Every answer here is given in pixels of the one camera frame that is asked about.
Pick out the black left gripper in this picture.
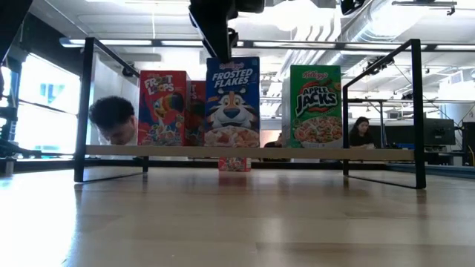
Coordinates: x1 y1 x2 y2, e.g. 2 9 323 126
188 0 266 64

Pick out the blue Frosted Flakes cereal box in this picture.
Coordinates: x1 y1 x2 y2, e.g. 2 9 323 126
204 56 261 149

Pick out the red Froot Loops cereal box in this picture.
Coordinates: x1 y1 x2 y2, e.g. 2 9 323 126
137 70 192 147
217 157 252 173
185 80 207 147

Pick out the black table frame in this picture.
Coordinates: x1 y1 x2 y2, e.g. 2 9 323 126
0 158 475 179

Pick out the person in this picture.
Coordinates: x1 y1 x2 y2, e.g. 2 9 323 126
88 95 139 146
348 116 376 149

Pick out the silver ceiling duct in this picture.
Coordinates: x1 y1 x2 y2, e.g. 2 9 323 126
315 0 431 75

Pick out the green Apple Jacks cereal box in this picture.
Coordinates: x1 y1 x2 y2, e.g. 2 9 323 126
281 64 343 149

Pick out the black computer monitor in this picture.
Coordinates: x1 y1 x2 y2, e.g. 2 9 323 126
422 117 456 147

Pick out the ceiling light strip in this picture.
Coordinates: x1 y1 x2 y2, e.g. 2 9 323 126
59 36 206 48

